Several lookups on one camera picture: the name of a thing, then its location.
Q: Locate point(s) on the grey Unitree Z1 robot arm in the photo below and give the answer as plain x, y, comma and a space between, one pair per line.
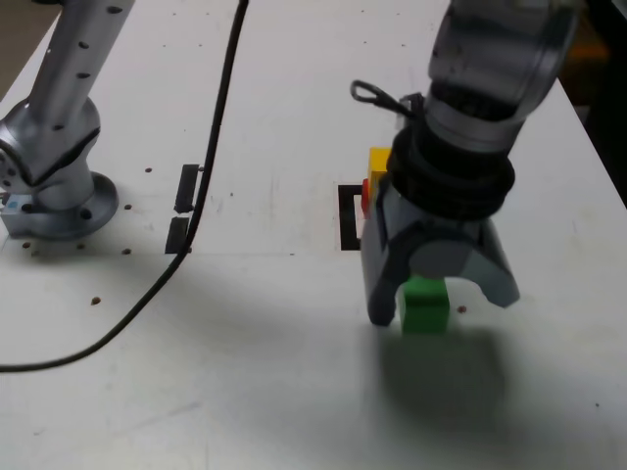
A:
59, 98

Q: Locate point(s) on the black tape square outline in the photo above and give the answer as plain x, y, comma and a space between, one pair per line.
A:
345, 220

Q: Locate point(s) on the black tape strip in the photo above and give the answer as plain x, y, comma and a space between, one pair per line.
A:
182, 191

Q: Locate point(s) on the green cube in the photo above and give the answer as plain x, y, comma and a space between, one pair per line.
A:
426, 308

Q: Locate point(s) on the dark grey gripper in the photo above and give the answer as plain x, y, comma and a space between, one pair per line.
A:
441, 230

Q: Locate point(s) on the yellow cube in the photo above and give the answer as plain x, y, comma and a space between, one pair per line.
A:
379, 159

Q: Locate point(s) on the red cube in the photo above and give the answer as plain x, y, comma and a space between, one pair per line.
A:
365, 193

